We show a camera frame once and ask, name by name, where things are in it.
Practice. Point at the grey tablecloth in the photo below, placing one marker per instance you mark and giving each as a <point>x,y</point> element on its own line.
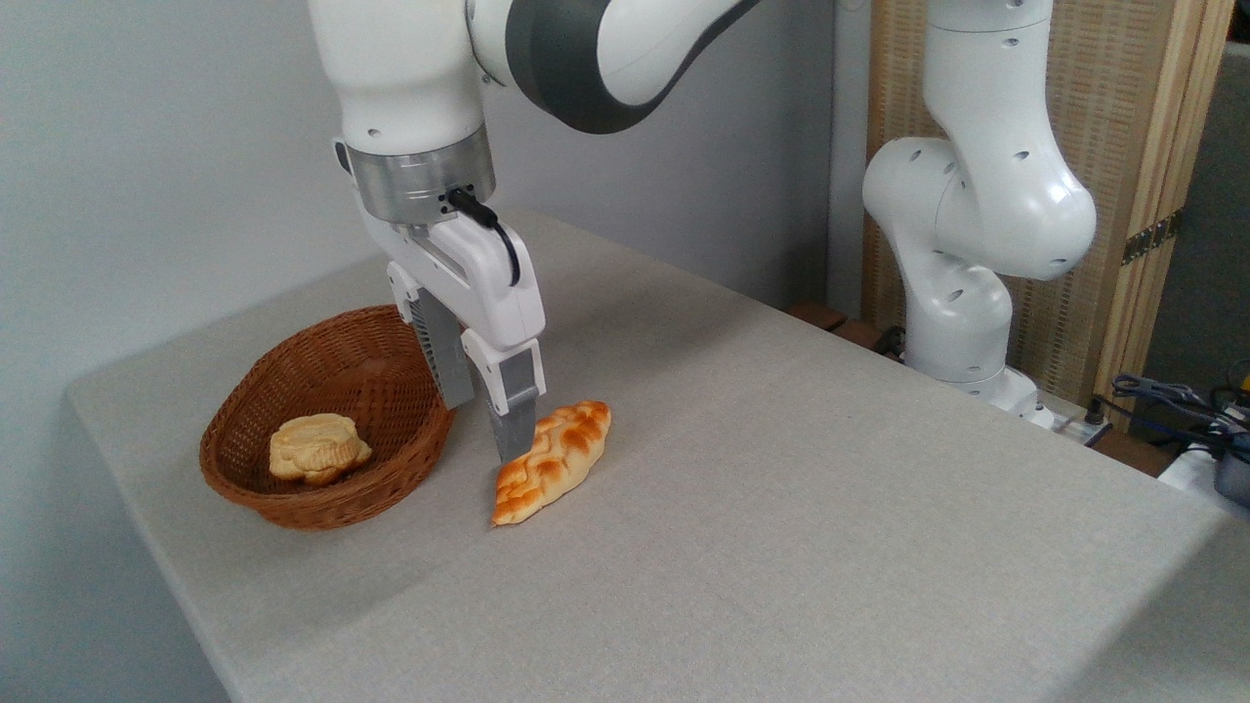
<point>781,547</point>

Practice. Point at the metal screen hinge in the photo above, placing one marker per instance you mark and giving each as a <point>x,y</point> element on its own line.
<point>1152,237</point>

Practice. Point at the black plug at robot base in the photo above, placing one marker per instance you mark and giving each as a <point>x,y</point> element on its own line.
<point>1096,410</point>

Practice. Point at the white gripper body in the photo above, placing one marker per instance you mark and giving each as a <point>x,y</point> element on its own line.
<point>488,283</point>

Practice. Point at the braided golden bread loaf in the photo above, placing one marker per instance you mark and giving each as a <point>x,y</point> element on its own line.
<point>547,464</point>

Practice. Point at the round pale bread bun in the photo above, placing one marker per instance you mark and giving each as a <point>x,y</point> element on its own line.
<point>317,447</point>

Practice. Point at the brown wooden block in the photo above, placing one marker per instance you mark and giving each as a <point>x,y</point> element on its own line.
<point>818,315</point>
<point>857,335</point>

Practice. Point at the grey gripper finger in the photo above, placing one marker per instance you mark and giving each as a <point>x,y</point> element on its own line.
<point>444,361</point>
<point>516,400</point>

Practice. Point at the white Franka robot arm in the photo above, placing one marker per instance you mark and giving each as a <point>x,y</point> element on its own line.
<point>977,215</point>

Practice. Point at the white power strip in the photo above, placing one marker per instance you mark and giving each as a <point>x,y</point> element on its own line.
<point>1187,474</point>

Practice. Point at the brown wicker basket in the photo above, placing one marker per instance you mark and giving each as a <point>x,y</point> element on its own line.
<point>381,381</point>

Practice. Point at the wooden woven folding screen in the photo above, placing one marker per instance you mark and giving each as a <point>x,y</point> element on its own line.
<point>1123,117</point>

